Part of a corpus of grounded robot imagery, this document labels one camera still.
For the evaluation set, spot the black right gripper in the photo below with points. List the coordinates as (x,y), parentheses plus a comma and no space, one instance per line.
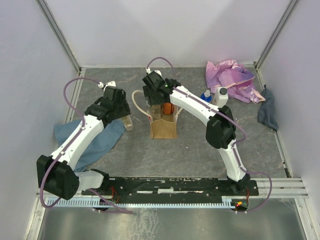
(147,93)

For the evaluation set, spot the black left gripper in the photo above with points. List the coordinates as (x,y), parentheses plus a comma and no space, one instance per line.
(125,109)

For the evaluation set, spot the clear square bottle grey cap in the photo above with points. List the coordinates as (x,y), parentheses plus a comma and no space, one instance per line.
(154,111)

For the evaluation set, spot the orange bottle with blue cap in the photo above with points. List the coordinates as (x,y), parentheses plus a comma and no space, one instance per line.
(168,108)

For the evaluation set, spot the watermelon print canvas bag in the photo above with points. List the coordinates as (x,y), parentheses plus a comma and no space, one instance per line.
(164,128)

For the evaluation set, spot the orange spray bottle blue top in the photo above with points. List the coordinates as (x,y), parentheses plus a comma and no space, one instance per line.
(206,96)

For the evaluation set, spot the white plastic bottle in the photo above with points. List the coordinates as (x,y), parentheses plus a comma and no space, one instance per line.
(220,97)

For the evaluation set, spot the amber liquid bottle white cap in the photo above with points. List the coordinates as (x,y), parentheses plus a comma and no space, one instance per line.
(128,123)

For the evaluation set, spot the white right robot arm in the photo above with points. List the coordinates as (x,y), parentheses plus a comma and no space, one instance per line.
(219,121)

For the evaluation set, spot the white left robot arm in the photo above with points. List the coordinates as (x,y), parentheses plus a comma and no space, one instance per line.
(55,173)

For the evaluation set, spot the light blue cloth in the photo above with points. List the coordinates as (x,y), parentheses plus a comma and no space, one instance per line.
(99,146)

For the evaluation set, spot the purple printed cloth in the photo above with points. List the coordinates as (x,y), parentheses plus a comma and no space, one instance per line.
(237,79)

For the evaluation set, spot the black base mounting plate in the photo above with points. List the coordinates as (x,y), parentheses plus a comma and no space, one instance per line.
(173,190)

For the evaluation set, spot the dark blue-grey cloth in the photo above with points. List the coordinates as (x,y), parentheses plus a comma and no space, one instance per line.
(267,113)

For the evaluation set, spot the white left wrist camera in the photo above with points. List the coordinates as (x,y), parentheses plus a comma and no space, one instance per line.
(103,86)

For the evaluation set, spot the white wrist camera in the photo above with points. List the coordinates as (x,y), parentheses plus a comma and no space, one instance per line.
(149,71)
(103,86)

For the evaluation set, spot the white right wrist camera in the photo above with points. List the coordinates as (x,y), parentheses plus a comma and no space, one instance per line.
(149,71)

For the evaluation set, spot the light blue cable comb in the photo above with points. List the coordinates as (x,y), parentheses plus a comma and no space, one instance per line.
(96,202)

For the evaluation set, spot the aluminium rail frame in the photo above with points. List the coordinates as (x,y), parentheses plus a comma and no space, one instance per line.
(280,189)

